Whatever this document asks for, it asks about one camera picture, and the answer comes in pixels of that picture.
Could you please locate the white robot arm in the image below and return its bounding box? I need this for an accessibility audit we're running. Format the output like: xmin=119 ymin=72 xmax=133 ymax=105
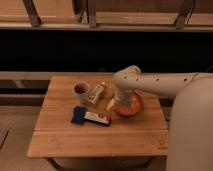
xmin=113 ymin=65 xmax=213 ymax=171

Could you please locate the orange ceramic bowl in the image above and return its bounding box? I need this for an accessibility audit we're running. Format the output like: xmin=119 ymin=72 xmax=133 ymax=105
xmin=112 ymin=92 xmax=143 ymax=117

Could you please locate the white paper cup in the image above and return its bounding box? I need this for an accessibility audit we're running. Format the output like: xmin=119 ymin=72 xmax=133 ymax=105
xmin=74 ymin=82 xmax=89 ymax=104

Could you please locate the blue and black snack bar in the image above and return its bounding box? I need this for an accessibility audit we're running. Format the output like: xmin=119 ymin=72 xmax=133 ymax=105
xmin=71 ymin=106 xmax=110 ymax=126

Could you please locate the wooden table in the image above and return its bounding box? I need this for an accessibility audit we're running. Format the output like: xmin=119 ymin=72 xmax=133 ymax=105
xmin=27 ymin=76 xmax=168 ymax=158

